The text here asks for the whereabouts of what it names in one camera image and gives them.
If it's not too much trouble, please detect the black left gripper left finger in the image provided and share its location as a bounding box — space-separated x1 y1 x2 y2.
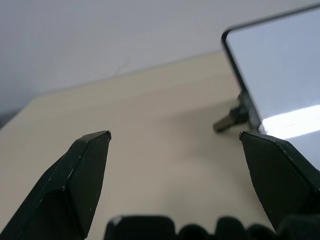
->
0 130 112 240

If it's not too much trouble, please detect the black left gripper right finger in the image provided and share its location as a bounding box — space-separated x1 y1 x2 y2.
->
239 130 320 233

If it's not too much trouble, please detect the black-framed tablet screen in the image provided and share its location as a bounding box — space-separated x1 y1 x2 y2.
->
220 4 320 172

